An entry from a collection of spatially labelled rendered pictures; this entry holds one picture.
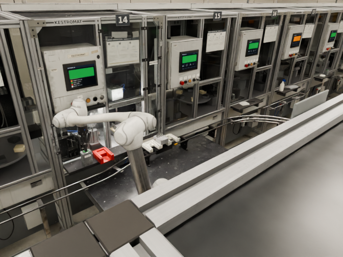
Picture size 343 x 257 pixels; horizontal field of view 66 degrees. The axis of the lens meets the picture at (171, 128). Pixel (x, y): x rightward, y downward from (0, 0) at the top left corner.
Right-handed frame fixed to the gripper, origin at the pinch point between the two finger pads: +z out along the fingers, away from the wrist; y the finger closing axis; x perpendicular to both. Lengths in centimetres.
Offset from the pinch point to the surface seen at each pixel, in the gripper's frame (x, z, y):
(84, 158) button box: 2.9, 7.9, 3.0
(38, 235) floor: -41, 107, 45
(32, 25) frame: -10, -93, 19
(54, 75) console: -9, -59, 11
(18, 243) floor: -42, 107, 63
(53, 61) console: -9, -69, 10
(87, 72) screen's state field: -7, -58, -12
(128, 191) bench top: 28, 39, -22
